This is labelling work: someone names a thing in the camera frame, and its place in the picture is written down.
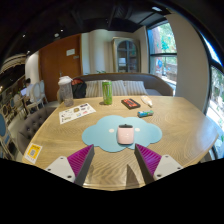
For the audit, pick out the brown wooden door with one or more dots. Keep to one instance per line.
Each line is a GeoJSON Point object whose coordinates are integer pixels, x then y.
{"type": "Point", "coordinates": [58, 70]}

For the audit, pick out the recessed ceiling lights group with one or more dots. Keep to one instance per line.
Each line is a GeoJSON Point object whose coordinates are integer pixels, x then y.
{"type": "Point", "coordinates": [156, 8]}

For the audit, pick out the tall side window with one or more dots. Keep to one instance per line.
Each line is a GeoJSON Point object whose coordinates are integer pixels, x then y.
{"type": "Point", "coordinates": [216, 100]}

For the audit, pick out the blue-backed chairs group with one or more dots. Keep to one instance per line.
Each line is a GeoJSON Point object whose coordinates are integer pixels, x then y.
{"type": "Point", "coordinates": [4, 130]}

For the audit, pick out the white dining chair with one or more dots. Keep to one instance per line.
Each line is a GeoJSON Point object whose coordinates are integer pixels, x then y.
{"type": "Point", "coordinates": [42, 90]}
{"type": "Point", "coordinates": [36, 95]}

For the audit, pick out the grey curved sofa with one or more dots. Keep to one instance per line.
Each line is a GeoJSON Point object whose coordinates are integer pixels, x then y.
{"type": "Point", "coordinates": [156, 83]}

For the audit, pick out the large black-framed window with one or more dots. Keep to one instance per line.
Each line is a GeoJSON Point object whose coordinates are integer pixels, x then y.
{"type": "Point", "coordinates": [165, 56]}

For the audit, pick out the white sticker sheet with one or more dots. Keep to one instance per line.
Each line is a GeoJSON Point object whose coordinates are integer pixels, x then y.
{"type": "Point", "coordinates": [76, 113]}

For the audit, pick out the clear shaker bottle white lid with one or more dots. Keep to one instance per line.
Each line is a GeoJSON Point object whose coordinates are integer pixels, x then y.
{"type": "Point", "coordinates": [66, 93]}

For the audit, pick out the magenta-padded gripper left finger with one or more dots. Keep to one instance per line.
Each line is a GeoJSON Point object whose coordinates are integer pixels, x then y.
{"type": "Point", "coordinates": [61, 166]}

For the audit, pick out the striped cushion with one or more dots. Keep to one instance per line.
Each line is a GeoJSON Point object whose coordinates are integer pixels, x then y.
{"type": "Point", "coordinates": [136, 88]}
{"type": "Point", "coordinates": [118, 88]}
{"type": "Point", "coordinates": [93, 89]}

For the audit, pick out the arched glass-door cabinet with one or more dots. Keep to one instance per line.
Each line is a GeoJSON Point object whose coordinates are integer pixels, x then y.
{"type": "Point", "coordinates": [126, 55]}

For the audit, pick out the black and red flat box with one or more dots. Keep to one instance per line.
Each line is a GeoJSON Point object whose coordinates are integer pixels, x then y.
{"type": "Point", "coordinates": [130, 103]}

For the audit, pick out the white tube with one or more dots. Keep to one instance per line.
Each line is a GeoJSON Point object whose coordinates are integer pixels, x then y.
{"type": "Point", "coordinates": [146, 101]}

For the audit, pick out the yellow and white card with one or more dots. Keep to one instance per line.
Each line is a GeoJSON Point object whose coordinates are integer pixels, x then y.
{"type": "Point", "coordinates": [32, 153]}

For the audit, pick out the blue cloud-shaped mouse pad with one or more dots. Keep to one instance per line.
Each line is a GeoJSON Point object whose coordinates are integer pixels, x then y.
{"type": "Point", "coordinates": [100, 133]}

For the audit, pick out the black backpack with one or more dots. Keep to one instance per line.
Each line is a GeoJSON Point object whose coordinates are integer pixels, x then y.
{"type": "Point", "coordinates": [79, 89]}

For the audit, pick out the pink computer mouse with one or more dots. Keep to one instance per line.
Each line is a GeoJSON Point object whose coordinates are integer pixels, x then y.
{"type": "Point", "coordinates": [125, 135]}

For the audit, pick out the small teal object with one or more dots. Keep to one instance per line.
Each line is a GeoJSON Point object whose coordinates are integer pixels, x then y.
{"type": "Point", "coordinates": [145, 114]}

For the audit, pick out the green drink can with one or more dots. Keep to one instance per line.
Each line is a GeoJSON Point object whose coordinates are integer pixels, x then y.
{"type": "Point", "coordinates": [107, 93]}

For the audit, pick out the open laptop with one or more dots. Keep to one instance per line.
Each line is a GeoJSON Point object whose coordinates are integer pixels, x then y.
{"type": "Point", "coordinates": [23, 92]}

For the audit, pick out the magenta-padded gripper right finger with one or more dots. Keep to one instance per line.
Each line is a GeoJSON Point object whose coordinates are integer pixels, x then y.
{"type": "Point", "coordinates": [165, 166]}

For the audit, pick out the person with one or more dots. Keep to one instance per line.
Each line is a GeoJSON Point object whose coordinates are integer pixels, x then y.
{"type": "Point", "coordinates": [28, 88]}

